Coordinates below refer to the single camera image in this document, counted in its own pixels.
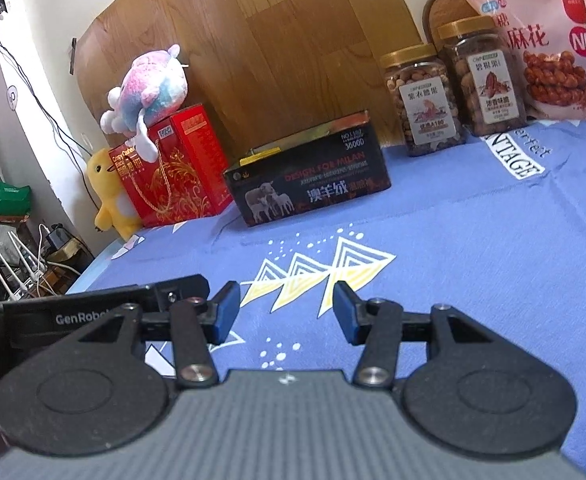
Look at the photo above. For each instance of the white router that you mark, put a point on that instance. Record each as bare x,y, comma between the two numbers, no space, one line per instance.
20,266

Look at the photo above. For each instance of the wooden box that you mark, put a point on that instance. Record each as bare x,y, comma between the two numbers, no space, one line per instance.
73,260

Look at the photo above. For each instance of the pecan nut jar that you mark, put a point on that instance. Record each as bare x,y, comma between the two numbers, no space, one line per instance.
488,85

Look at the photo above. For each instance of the pink twisted-dough snack bag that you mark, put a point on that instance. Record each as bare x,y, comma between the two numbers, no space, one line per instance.
548,35

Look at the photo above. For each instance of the wooden board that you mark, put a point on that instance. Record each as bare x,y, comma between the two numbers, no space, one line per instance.
273,35

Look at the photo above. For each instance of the black charger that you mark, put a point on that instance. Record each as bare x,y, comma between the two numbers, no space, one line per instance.
58,237

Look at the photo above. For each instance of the blue printed bedsheet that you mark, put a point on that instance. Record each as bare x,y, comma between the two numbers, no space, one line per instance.
473,240

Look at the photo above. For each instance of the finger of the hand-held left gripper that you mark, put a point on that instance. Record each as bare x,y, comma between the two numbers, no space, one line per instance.
188,287

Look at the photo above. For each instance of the cashew nut jar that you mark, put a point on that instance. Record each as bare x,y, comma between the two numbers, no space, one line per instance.
423,105

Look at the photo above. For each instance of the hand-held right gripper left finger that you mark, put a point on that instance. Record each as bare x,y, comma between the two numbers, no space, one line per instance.
228,310

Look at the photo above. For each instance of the yellow duck plush toy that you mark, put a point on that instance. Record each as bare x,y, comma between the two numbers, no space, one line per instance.
105,180

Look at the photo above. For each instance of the black tin box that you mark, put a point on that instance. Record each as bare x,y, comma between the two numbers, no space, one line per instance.
323,180

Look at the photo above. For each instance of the brown padded board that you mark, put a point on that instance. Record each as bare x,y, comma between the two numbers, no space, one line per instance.
443,10

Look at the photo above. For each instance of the pastel plush toy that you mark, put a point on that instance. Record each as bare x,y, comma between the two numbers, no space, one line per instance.
153,85

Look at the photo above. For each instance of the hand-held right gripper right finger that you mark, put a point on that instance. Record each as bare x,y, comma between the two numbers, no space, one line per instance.
345,312

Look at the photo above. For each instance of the red gift box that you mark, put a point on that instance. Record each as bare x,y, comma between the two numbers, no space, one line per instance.
193,170

